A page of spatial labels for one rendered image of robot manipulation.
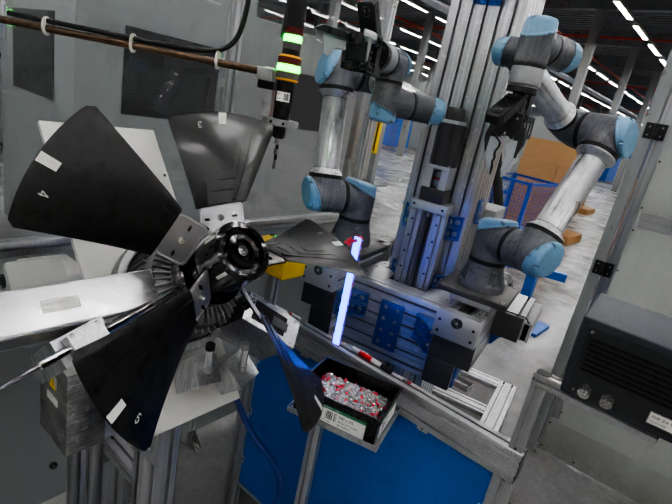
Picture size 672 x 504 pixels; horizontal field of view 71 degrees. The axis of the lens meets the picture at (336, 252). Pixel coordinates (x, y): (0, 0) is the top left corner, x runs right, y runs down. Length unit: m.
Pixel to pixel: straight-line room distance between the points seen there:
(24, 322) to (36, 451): 1.07
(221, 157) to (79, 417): 0.69
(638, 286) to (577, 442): 0.84
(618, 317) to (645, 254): 1.47
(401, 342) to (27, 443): 1.25
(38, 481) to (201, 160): 1.32
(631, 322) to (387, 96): 0.78
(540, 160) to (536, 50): 7.75
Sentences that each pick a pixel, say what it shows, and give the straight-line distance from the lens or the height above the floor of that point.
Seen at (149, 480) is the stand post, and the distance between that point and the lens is 1.30.
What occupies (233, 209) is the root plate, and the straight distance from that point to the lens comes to 0.99.
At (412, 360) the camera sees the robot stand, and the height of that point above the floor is 0.73.
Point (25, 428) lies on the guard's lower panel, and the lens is 1.85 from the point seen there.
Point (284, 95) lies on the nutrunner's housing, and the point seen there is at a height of 1.51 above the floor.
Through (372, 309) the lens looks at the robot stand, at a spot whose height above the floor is 0.85.
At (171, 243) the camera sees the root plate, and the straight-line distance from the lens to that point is 0.92.
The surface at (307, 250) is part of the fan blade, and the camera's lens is 1.07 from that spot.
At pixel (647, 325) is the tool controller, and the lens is 1.04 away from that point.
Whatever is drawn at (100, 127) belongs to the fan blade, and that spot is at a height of 1.40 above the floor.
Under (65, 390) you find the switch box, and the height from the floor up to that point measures 0.80.
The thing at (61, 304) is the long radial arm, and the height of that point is 1.12.
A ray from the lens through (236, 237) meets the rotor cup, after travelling 0.91.
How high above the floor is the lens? 1.51
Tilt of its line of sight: 17 degrees down
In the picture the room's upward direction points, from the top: 11 degrees clockwise
